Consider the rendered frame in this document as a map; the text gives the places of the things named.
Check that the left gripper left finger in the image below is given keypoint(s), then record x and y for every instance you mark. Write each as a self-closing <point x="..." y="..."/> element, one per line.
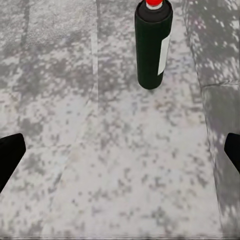
<point x="12" y="150"/>

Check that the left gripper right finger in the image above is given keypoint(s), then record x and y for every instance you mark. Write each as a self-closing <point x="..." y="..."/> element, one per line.
<point x="232" y="149"/>

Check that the insectifuge atomizer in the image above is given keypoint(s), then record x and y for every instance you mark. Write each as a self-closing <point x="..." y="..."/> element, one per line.
<point x="153" y="28"/>

